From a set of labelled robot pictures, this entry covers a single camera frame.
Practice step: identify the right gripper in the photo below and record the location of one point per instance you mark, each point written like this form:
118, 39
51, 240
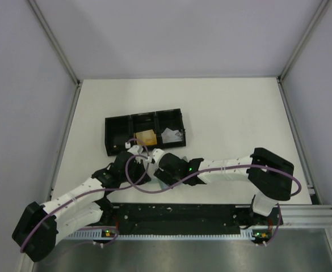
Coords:
164, 175

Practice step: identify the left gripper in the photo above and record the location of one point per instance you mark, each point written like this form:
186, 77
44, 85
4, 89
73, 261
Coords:
140, 166

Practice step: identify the black three-compartment tray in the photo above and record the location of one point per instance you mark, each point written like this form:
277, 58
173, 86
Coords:
119, 129

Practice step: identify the green card holder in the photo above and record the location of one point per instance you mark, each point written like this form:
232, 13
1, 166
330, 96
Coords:
163, 187

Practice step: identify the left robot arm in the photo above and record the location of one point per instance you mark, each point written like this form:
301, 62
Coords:
42, 226

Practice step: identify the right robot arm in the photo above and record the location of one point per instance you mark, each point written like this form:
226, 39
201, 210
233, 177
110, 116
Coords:
268, 172

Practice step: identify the white credit cards stack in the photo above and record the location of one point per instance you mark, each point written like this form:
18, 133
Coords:
171, 136

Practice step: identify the gold credit cards stack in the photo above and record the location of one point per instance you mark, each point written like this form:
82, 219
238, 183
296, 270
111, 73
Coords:
147, 137

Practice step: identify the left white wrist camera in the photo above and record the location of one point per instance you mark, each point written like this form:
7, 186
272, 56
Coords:
135, 149

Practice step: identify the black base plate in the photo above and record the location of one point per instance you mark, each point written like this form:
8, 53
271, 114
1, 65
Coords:
180, 219

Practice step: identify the white slotted cable duct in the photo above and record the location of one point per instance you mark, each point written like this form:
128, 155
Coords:
97, 235

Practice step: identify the aluminium frame rail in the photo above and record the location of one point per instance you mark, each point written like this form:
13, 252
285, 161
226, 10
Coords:
307, 216

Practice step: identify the left aluminium corner post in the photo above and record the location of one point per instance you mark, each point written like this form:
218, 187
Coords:
34, 7

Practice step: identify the aluminium corner post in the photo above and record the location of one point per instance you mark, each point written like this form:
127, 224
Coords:
307, 33
34, 7

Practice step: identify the right aluminium corner post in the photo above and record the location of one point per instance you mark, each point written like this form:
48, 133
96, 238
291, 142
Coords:
307, 33

